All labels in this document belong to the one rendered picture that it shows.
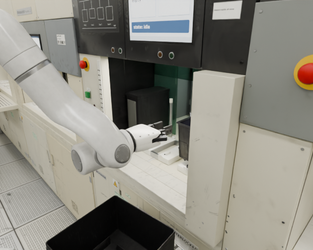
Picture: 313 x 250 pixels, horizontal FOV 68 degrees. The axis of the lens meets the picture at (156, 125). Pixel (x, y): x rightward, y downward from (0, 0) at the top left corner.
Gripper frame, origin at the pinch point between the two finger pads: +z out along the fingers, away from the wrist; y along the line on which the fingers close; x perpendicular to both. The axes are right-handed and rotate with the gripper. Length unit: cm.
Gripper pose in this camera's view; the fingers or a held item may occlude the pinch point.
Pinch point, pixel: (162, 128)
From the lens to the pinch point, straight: 80.5
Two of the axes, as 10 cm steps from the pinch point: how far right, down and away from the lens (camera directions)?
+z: 7.2, -2.6, 6.4
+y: 6.9, 2.7, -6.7
